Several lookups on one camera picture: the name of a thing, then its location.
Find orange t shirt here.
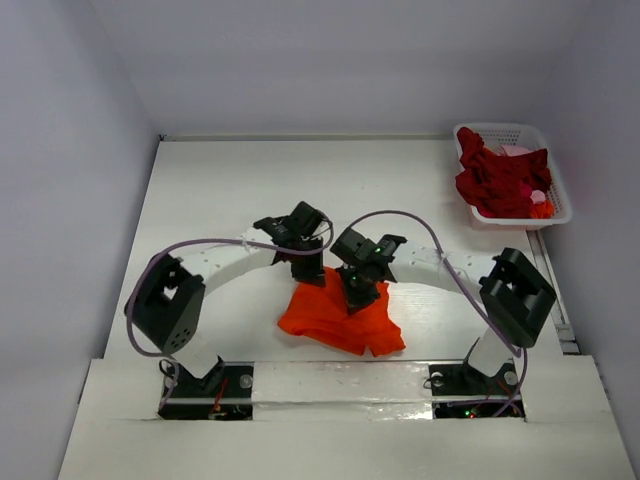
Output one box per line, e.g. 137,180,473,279
278,267,406,357

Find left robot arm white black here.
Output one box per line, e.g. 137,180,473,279
124,201,334,395

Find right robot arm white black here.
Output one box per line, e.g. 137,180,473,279
330,228,557,392

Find dark red t shirt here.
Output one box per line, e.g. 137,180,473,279
455,127,552,219

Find pink garment in basket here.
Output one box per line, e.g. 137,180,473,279
497,145,530,157

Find small orange garment in basket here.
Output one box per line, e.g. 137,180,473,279
530,200,555,220

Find white plastic basket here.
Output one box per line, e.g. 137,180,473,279
453,122,572,231

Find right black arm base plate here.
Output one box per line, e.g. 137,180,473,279
423,362,524,419

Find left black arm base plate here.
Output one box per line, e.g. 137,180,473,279
158,360,254,421

